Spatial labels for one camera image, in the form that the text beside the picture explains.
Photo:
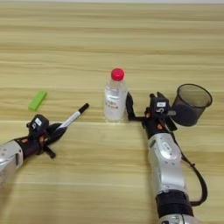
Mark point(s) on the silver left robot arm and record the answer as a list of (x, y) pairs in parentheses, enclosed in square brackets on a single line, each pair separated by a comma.
[(8, 157)]

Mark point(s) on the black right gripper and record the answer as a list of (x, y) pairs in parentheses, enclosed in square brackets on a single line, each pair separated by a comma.
[(159, 127)]

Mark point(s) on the green rectangular eraser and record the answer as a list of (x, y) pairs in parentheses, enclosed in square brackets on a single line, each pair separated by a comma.
[(38, 100)]

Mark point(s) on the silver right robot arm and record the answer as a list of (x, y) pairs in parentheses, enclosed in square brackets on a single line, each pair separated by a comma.
[(167, 166)]

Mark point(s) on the clear bottle with red cap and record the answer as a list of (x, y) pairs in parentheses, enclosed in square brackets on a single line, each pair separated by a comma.
[(115, 99)]

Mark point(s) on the gripper small black box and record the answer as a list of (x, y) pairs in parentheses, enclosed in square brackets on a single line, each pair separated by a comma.
[(38, 124), (159, 106)]

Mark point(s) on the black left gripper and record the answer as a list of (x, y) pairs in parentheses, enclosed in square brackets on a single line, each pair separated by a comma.
[(33, 144)]

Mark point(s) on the left gripper small black box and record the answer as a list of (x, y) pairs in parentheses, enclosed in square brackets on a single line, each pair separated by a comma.
[(38, 124)]

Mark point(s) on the black mesh pen cup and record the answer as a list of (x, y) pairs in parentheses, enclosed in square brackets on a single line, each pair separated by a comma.
[(192, 109)]

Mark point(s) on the right gripper small black box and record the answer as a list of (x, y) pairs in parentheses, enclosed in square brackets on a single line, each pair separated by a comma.
[(159, 106)]

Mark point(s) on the white marker with black cap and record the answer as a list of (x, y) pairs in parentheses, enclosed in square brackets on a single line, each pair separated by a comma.
[(74, 116)]

